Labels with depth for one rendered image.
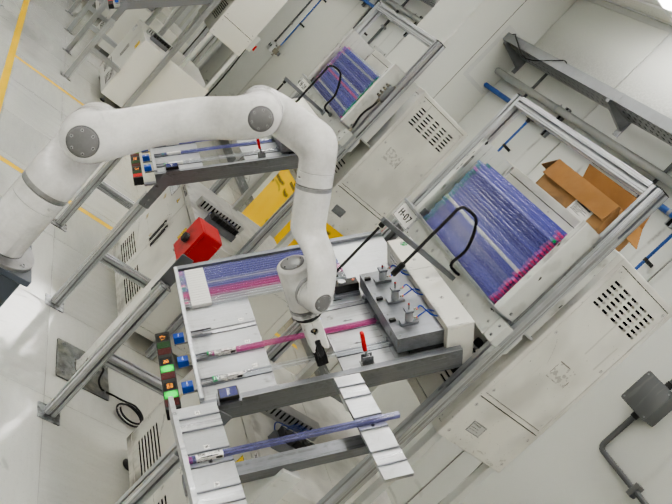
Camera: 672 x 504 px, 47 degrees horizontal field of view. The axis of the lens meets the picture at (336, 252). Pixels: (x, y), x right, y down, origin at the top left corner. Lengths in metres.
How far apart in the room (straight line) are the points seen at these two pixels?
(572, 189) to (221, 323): 1.25
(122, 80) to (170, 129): 4.70
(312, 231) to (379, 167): 1.60
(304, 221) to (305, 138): 0.20
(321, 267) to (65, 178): 0.62
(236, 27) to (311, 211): 4.70
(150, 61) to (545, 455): 4.32
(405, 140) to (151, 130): 1.81
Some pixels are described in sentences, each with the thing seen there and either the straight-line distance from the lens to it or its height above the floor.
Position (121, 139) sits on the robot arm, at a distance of 1.78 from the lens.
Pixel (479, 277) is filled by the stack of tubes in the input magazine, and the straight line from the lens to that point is 2.19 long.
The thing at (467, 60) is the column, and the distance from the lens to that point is 5.39.
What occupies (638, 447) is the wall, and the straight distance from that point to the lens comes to 3.52.
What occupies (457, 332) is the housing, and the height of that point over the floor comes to 1.27.
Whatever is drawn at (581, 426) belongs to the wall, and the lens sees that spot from 3.68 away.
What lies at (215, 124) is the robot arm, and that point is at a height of 1.28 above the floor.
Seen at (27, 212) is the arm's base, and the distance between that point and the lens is 1.89.
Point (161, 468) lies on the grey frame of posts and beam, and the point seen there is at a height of 0.54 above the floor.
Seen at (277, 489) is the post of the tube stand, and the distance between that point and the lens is 1.87.
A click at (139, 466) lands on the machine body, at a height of 0.12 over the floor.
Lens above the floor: 1.58
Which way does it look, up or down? 11 degrees down
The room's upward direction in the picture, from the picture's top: 44 degrees clockwise
